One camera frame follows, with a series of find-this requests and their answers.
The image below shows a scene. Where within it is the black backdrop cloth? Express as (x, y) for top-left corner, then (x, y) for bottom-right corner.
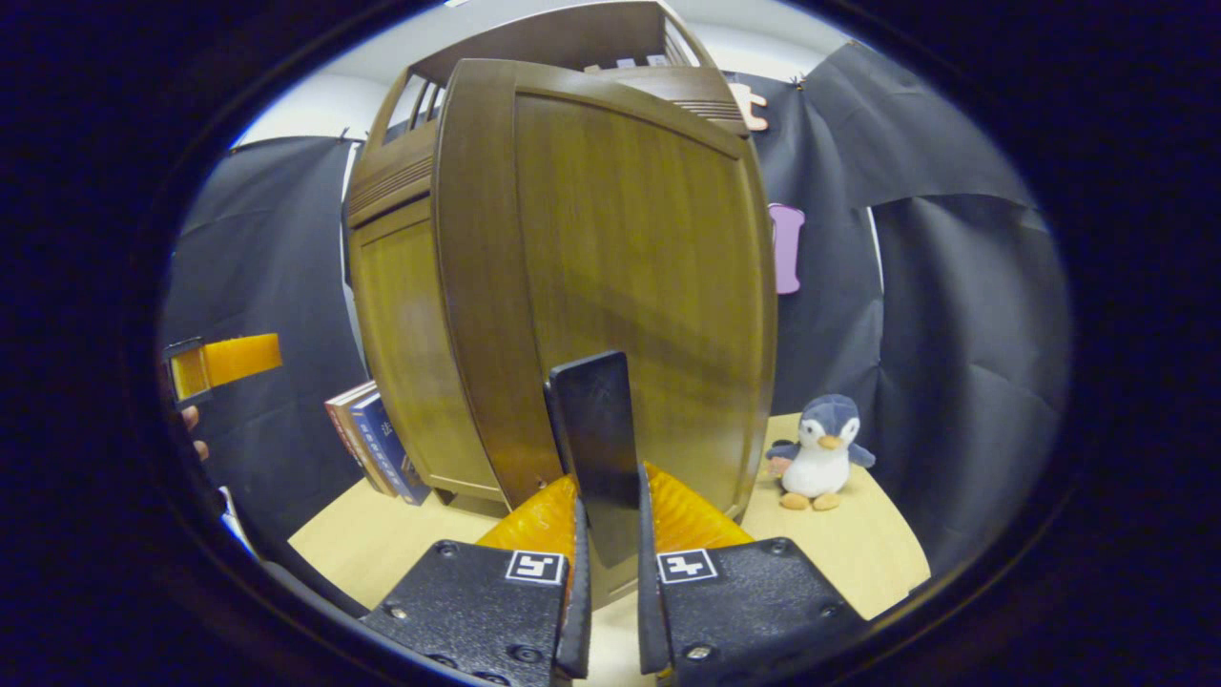
(157, 38), (1074, 573)

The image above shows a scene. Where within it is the blue hardcover book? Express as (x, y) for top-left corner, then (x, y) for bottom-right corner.
(351, 389), (432, 507)

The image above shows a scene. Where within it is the dark red book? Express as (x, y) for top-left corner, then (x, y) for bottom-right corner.
(323, 380), (381, 478)

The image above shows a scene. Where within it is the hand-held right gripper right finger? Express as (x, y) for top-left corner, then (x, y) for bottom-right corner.
(634, 463), (869, 685)

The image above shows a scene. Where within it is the wooden shoe cabinet door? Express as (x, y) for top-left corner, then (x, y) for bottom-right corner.
(348, 196), (504, 504)
(431, 57), (779, 608)

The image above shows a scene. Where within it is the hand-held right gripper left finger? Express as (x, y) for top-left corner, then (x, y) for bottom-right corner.
(361, 472), (594, 687)

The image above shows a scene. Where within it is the orange brown book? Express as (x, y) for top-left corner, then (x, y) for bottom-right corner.
(334, 384), (397, 497)

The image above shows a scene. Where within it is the wooden double-door shoe cabinet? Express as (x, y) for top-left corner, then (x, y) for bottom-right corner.
(341, 0), (764, 521)

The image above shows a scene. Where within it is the penguin plush toy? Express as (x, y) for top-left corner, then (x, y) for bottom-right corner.
(766, 393), (877, 512)

